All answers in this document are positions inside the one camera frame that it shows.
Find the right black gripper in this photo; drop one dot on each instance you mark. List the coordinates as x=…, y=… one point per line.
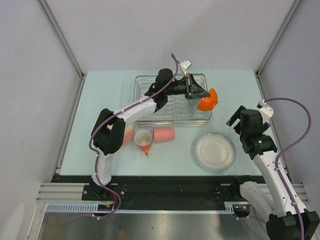
x=236, y=115

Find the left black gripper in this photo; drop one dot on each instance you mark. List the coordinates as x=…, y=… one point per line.
x=197, y=91

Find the white and orange bowl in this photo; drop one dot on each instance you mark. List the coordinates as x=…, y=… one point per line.
x=208, y=103

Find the metal wire dish rack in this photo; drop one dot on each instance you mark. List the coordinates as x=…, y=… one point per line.
x=178, y=111

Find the pink plastic cup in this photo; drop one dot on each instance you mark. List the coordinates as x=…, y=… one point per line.
x=162, y=134

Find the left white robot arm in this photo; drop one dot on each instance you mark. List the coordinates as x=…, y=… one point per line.
x=109, y=130

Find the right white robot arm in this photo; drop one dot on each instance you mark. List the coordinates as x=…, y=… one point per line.
x=282, y=213

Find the large white grey-rimmed plate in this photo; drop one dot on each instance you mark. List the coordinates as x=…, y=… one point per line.
x=214, y=152

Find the orange mug white inside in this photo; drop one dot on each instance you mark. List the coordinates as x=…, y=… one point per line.
x=143, y=140

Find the beige and pink floral plate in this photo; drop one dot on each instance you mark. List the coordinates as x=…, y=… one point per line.
x=128, y=134

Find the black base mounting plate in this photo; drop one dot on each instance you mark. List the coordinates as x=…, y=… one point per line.
x=178, y=193

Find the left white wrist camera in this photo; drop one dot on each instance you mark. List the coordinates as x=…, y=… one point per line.
x=184, y=66

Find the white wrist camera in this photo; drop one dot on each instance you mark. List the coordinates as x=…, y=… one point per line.
x=184, y=66
x=265, y=111

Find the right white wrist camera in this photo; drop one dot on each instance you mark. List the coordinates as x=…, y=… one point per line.
x=265, y=111

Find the white slotted cable duct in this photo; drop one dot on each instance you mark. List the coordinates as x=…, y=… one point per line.
x=228, y=207

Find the left aluminium frame post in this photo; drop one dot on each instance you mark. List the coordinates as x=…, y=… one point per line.
x=44, y=6

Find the aluminium frame post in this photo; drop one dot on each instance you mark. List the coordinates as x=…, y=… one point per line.
x=44, y=6
x=279, y=35

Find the right aluminium frame post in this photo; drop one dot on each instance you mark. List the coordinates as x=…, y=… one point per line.
x=279, y=35

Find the aluminium front rail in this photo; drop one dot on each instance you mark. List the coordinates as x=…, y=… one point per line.
x=60, y=193

